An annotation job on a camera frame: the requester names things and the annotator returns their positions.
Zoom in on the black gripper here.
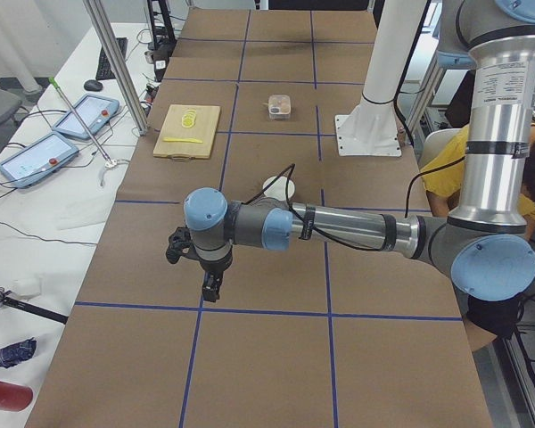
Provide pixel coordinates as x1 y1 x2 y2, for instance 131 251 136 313
200 257 232 302

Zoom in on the clear plastic egg box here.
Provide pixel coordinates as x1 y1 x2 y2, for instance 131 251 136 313
267 94 292 120

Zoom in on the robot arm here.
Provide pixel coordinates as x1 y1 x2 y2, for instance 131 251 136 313
184 1 535 301

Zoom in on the white bowl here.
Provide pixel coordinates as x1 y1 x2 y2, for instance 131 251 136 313
263 177 295 202

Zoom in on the yellow plastic knife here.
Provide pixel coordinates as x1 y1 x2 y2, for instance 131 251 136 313
162 137 203 144

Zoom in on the wooden cutting board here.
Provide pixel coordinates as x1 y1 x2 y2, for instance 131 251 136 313
152 104 221 160

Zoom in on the teach pendant far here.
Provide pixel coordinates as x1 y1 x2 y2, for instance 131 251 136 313
52 94 119 140

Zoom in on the teach pendant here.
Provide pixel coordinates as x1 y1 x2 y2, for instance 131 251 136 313
0 131 78 189
52 94 119 140

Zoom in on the teach pendant near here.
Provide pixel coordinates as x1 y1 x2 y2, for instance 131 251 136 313
0 131 78 189

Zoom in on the folded dark umbrella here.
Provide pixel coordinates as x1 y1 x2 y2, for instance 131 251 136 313
0 338 37 368

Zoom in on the black tripod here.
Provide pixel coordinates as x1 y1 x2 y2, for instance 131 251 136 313
0 287 68 325

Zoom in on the black computer mouse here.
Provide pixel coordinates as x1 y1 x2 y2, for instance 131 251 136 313
83 79 103 92

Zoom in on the black keyboard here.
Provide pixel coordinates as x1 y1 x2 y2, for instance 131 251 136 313
95 37 129 82

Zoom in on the red bottle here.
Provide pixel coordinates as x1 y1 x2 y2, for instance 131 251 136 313
0 381 34 412

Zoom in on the person in yellow shirt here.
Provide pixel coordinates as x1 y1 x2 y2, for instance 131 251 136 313
421 125 535 350

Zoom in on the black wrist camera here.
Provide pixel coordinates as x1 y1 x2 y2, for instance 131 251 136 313
165 226 197 264

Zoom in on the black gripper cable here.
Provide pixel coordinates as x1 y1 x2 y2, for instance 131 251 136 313
244 163 393 253

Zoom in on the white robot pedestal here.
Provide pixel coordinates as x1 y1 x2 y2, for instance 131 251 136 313
335 0 429 157

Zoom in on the aluminium frame post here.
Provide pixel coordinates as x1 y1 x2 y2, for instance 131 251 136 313
83 0 148 136

